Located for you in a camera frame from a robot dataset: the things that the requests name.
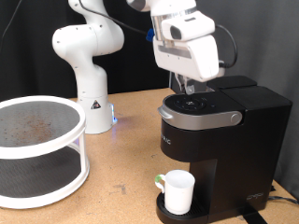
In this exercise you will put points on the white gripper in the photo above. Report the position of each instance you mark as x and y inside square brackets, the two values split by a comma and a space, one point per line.
[190, 59]

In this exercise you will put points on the black curtain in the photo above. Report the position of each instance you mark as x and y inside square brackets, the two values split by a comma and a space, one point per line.
[31, 62]

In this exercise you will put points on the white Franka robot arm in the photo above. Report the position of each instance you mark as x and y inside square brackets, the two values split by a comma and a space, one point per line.
[90, 40]

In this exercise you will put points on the black tape strip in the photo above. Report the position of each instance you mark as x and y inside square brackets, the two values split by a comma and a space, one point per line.
[252, 216]

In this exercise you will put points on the clear water tank black lid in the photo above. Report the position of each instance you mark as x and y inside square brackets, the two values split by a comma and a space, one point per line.
[236, 81]

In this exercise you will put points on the black Keurig coffee machine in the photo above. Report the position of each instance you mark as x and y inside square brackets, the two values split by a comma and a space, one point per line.
[243, 149]

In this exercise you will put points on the white two-tier turntable shelf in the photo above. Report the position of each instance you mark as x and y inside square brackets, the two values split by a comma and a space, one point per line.
[31, 124]

